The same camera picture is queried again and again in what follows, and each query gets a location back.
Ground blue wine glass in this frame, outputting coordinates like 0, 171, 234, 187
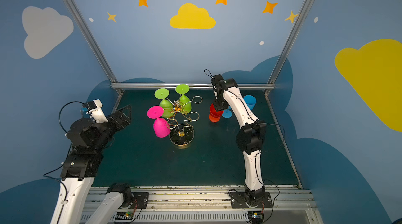
244, 95, 257, 110
222, 107, 232, 119

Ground red wine glass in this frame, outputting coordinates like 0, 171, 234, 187
208, 104, 224, 122

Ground green wine glass front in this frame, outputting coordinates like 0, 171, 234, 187
155, 88, 174, 118

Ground green wine glass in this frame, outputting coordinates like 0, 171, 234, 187
155, 88, 174, 118
175, 84, 192, 115

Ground pink wine glass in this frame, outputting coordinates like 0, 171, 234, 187
147, 106, 171, 138

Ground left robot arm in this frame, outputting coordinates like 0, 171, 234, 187
51, 99, 131, 224

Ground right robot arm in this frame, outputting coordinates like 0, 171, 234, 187
210, 74, 267, 206

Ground green wine glass rear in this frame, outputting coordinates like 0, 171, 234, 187
175, 84, 192, 115

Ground left green circuit board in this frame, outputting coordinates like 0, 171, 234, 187
114, 212, 135, 223

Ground green circuit board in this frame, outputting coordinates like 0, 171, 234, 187
114, 212, 135, 223
247, 211, 264, 224

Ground right green circuit board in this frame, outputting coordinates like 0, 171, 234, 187
247, 211, 264, 224

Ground aluminium frame rails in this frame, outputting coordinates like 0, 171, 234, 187
72, 0, 304, 186

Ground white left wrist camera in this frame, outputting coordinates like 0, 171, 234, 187
83, 99, 108, 124

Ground gold wire glass rack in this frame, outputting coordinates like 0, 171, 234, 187
167, 95, 203, 149

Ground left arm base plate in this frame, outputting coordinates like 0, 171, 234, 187
126, 192, 149, 209

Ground black left camera cable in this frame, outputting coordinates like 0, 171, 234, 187
43, 100, 85, 193

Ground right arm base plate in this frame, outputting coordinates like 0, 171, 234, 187
228, 189, 273, 209

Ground metal base rail platform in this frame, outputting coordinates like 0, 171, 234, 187
108, 185, 323, 224

